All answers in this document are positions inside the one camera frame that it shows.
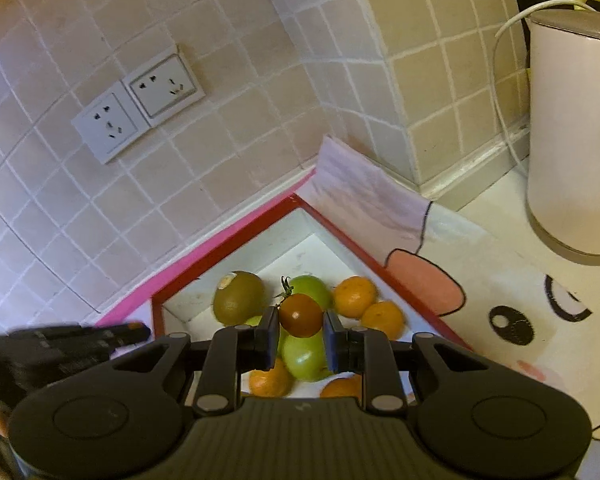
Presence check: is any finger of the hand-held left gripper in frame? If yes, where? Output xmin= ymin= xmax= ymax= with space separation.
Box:
xmin=82 ymin=323 xmax=151 ymax=358

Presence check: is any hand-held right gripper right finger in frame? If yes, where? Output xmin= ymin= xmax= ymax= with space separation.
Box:
xmin=322 ymin=310 xmax=481 ymax=413

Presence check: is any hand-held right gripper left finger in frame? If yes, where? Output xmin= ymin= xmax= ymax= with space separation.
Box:
xmin=112 ymin=307 xmax=281 ymax=417

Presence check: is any reddish brown tomato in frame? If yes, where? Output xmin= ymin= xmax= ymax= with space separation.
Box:
xmin=278 ymin=293 xmax=325 ymax=339

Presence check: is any small mandarin orange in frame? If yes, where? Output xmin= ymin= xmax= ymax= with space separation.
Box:
xmin=333 ymin=276 xmax=379 ymax=319
xmin=319 ymin=375 xmax=364 ymax=400
xmin=248 ymin=356 xmax=295 ymax=399
xmin=360 ymin=300 xmax=406 ymax=340

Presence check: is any red tray with white inside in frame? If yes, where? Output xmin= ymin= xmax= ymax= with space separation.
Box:
xmin=150 ymin=192 xmax=476 ymax=402

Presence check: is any brown kiwi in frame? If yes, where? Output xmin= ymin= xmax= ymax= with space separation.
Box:
xmin=213 ymin=270 xmax=266 ymax=326

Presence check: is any white electric kettle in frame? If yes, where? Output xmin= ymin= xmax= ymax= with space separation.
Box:
xmin=524 ymin=0 xmax=600 ymax=267

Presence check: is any white wall socket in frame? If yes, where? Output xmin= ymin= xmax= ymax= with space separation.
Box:
xmin=70 ymin=85 xmax=149 ymax=165
xmin=123 ymin=45 xmax=206 ymax=128

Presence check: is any white power cable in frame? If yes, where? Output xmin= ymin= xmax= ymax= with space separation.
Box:
xmin=494 ymin=0 xmax=590 ymax=173

